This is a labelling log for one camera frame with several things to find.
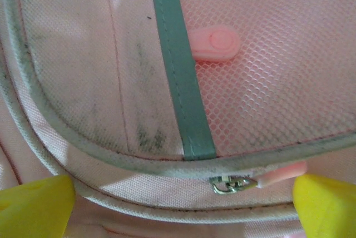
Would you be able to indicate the pink student backpack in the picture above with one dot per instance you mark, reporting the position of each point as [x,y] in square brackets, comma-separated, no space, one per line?
[139,82]

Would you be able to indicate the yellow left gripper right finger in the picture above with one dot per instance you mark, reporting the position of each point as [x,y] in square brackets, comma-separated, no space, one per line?
[328,210]

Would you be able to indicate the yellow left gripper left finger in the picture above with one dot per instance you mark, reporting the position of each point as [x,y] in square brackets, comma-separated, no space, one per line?
[33,210]

